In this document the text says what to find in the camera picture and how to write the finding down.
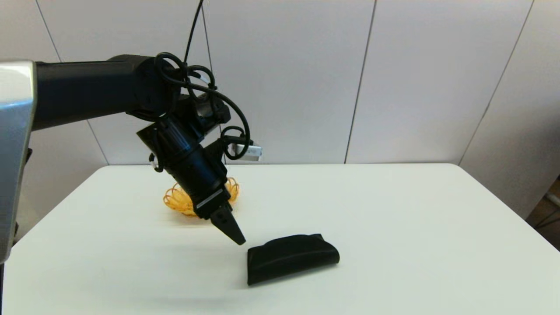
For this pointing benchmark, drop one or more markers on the yellow woven wicker basket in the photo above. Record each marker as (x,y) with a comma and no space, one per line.
(175,202)

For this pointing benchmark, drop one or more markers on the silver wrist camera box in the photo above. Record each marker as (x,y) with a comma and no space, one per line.
(251,152)

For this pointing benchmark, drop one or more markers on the black leather glasses case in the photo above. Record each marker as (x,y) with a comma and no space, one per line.
(288,258)

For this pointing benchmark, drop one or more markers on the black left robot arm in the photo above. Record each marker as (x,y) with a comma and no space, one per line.
(87,92)

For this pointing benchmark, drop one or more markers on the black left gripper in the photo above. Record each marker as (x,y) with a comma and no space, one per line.
(192,175)

